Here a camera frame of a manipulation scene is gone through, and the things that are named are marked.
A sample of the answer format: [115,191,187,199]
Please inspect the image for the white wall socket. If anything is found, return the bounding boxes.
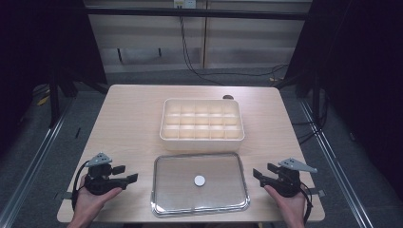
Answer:
[173,0,198,10]

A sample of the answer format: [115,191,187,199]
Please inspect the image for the black hanging power cable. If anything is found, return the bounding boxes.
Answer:
[178,15,226,87]

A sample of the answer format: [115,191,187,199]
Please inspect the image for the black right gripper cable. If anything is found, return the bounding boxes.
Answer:
[298,181,315,226]

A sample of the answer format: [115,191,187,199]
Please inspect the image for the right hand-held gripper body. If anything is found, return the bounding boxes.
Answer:
[260,158,318,199]

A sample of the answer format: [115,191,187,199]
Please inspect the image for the grey tape strip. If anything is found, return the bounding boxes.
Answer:
[306,187,326,198]
[54,191,73,201]

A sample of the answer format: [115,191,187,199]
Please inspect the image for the metal floor rail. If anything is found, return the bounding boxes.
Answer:
[0,97,76,228]
[298,98,377,228]

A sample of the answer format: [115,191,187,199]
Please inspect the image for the black metal stand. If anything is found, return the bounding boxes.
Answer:
[47,67,110,129]
[274,70,322,123]

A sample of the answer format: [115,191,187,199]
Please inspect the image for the black curtain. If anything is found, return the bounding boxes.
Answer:
[284,0,403,203]
[0,0,108,156]

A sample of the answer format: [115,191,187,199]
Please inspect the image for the black horizontal bar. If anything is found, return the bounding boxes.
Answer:
[83,6,311,22]

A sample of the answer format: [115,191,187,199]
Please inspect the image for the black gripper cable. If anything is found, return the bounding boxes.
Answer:
[71,160,91,211]
[298,181,315,226]

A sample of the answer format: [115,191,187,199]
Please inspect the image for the person's left hand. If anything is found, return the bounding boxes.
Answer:
[67,175,124,228]

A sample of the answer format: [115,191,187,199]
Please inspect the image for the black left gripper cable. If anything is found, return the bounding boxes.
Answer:
[71,160,91,211]

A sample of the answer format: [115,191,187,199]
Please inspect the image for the black floor cable bundle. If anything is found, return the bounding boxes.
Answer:
[291,108,329,146]

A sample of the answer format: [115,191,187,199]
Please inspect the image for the clear lid with white knob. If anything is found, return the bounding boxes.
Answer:
[150,152,252,219]

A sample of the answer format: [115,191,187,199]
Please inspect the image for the cream compartment storage box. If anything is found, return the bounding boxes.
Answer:
[159,97,246,153]

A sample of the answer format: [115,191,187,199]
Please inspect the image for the person's right hand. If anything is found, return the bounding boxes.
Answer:
[263,184,307,228]

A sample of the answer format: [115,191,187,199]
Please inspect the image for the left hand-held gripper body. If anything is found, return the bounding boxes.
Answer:
[84,152,128,196]

